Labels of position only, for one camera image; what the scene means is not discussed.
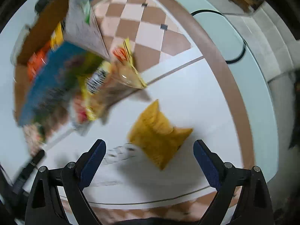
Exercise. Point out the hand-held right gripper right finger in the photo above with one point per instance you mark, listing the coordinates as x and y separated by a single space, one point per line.
207 165

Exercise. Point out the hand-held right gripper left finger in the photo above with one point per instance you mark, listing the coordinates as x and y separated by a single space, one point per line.
92 164

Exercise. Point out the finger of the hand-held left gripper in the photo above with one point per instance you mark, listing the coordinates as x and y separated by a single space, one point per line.
30 168

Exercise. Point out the plain yellow snack packet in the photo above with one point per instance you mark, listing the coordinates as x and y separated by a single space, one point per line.
157 136

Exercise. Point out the cardboard box with blue print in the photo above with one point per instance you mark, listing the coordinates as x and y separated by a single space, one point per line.
54 82

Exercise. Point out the white packet with red print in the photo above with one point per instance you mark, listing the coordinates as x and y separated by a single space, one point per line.
80 118

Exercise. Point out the checkered brown tablecloth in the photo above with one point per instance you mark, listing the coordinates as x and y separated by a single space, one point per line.
187 93

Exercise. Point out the clear yellow bread packet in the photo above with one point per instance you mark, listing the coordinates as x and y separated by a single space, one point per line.
117 75

